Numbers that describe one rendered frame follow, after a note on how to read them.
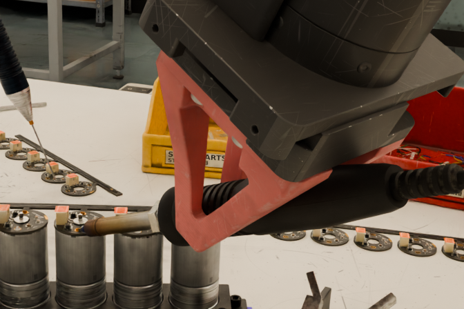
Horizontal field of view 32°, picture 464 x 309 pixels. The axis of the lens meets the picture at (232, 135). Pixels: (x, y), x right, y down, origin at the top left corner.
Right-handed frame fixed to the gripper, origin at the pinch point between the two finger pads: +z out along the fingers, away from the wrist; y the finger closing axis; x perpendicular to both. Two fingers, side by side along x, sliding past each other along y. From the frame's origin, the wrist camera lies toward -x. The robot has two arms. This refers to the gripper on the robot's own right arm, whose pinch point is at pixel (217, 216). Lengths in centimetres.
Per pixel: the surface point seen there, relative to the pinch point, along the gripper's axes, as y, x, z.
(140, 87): -34, -33, 29
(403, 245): -21.1, 1.9, 10.1
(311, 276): -1.0, 4.1, -0.6
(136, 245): -1.7, -3.8, 7.0
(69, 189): -10.9, -16.8, 19.8
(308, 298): -0.4, 4.7, -0.3
